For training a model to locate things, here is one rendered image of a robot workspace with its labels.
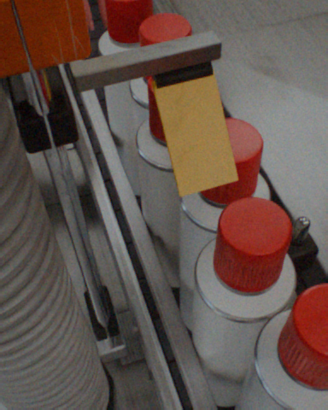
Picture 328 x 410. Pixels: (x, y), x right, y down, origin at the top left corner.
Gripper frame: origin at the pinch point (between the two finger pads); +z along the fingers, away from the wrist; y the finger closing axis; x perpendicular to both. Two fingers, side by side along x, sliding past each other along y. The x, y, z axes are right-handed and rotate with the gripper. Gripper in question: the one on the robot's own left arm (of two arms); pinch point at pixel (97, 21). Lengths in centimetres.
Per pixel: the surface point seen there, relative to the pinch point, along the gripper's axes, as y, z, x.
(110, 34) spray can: -2.2, 3.2, -23.1
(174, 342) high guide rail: -4.2, 22.7, -32.2
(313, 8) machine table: 33.7, 3.5, 12.7
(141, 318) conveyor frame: -5.2, 25.4, -22.3
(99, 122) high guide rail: -4.0, 9.7, -16.3
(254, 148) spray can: 1.4, 10.9, -37.2
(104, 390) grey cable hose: -8.4, 15.5, -45.8
